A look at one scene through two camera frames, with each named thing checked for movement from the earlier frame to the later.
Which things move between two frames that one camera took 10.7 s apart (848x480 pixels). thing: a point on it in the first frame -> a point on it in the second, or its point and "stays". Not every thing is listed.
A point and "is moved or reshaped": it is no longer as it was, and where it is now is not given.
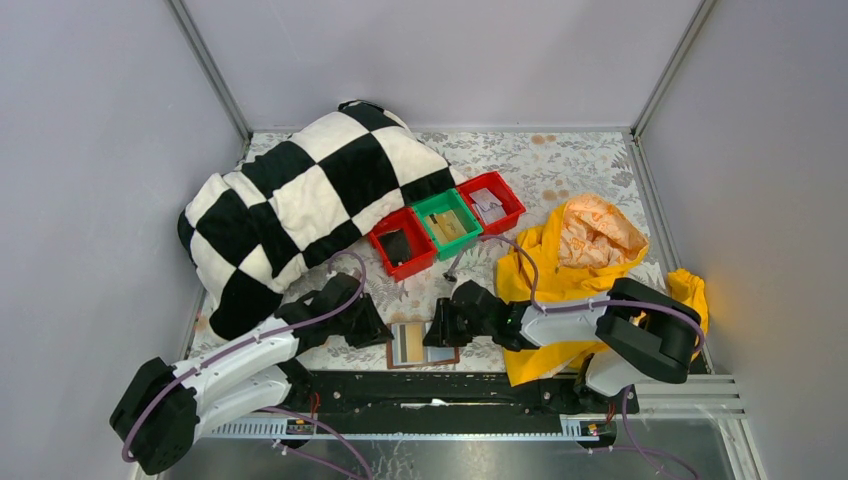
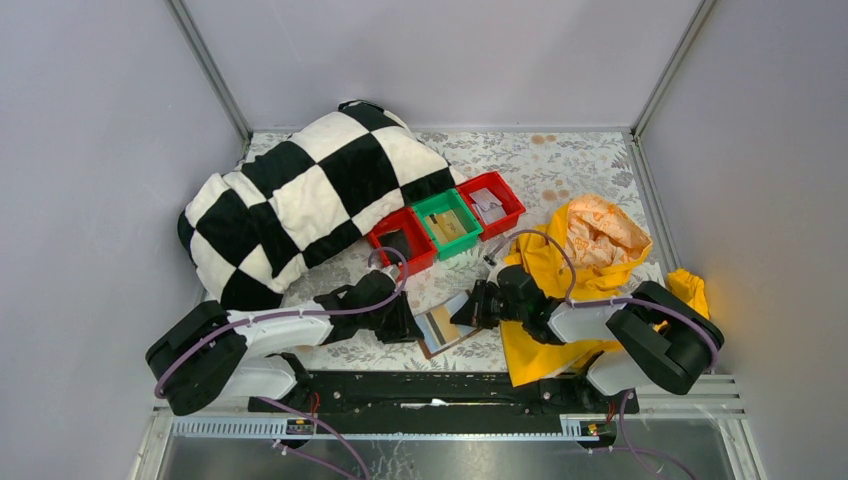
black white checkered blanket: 248,234 stays
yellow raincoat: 573,254 stays
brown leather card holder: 408,349 is moved or reshaped
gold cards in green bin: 444,226 stays
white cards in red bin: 487,205 stays
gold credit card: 410,343 is moved or reshaped
